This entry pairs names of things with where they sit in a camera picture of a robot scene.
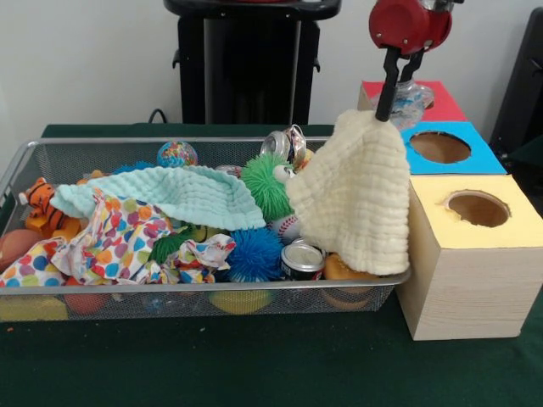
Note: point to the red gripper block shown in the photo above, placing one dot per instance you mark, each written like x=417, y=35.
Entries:
x=407, y=25

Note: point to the clear plastic bottle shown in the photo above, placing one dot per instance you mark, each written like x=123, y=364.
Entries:
x=409, y=103

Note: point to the cream knitted cloth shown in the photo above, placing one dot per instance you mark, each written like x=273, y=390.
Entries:
x=356, y=195

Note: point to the green spiky rubber ball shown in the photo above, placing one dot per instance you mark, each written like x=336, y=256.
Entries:
x=267, y=183

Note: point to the polka dot colourful cloth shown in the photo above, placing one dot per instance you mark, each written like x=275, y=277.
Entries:
x=93, y=246

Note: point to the wooden box with three holes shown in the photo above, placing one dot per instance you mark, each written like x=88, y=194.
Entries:
x=458, y=288

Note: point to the black upright panel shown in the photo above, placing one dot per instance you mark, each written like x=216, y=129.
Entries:
x=522, y=85

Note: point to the crushed silver can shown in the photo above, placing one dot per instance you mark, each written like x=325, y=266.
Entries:
x=284, y=142

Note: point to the dark green side table cloth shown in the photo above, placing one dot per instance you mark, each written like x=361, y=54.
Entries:
x=530, y=154

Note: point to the toy burger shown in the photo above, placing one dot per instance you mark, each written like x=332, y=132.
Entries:
x=339, y=271

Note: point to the black labelled silver can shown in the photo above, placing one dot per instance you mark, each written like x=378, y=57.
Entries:
x=303, y=259

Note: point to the blue spiky rubber ball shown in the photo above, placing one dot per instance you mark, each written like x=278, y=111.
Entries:
x=254, y=254

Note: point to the small globe ball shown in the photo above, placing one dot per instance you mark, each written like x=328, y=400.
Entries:
x=176, y=154

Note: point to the mint green fuzzy cloth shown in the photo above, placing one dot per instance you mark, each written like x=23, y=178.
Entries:
x=170, y=192

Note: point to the brown toy football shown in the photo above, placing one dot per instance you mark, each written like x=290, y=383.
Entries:
x=13, y=248

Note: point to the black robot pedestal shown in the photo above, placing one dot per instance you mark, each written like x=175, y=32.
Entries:
x=254, y=76

